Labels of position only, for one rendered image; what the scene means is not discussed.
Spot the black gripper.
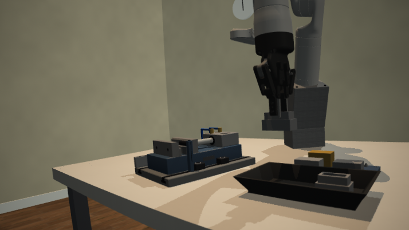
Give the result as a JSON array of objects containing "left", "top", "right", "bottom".
[{"left": 253, "top": 31, "right": 296, "bottom": 119}]

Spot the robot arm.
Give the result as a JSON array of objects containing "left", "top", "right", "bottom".
[{"left": 230, "top": 0, "right": 325, "bottom": 86}]

